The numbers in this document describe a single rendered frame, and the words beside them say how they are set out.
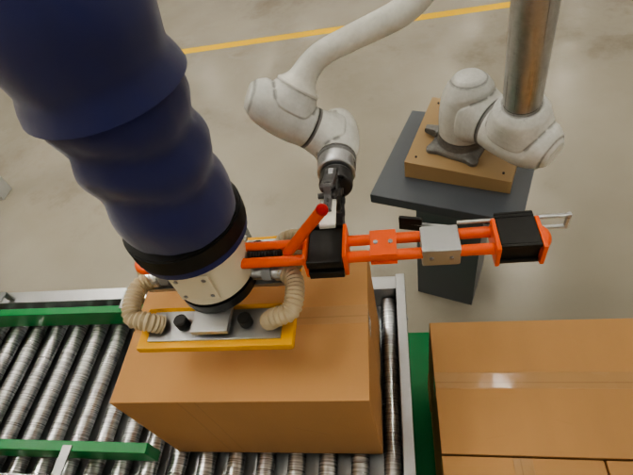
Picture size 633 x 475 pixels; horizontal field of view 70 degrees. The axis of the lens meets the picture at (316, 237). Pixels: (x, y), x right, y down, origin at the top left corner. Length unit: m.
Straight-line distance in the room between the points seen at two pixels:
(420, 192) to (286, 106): 0.73
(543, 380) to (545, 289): 0.88
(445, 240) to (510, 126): 0.58
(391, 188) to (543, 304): 0.98
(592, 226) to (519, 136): 1.30
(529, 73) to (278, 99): 0.61
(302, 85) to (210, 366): 0.67
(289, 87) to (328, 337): 0.57
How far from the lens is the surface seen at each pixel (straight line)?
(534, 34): 1.19
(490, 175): 1.59
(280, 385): 1.05
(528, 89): 1.30
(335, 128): 1.06
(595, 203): 2.73
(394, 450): 1.38
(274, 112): 1.03
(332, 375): 1.03
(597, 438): 1.47
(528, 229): 0.89
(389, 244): 0.86
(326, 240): 0.88
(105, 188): 0.71
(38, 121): 0.67
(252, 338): 0.95
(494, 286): 2.29
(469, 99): 1.47
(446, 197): 1.59
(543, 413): 1.46
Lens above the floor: 1.89
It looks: 49 degrees down
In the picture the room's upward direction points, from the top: 16 degrees counter-clockwise
